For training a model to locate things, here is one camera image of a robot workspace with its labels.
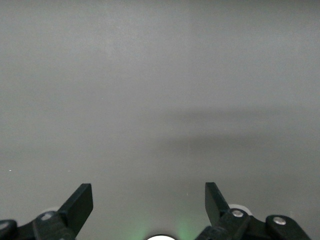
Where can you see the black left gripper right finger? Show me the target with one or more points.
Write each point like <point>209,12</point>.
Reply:
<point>225,222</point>

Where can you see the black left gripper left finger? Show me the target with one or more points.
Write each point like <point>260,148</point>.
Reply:
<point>75,207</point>

